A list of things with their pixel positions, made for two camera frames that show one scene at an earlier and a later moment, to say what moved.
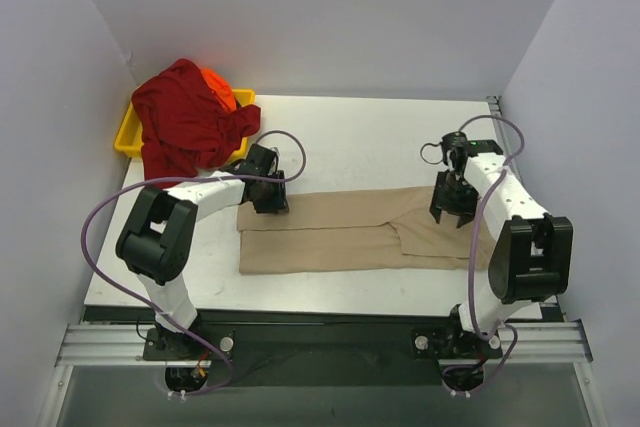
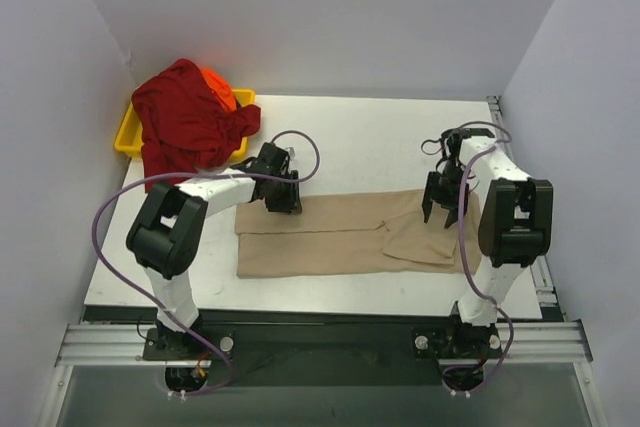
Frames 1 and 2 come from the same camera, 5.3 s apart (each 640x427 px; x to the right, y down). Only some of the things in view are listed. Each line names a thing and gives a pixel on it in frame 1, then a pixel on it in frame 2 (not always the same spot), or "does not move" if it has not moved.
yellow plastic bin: x=129 y=138 does not move
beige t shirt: x=367 y=231 does not move
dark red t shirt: x=185 y=127 does not move
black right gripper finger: x=464 y=219 → x=453 y=216
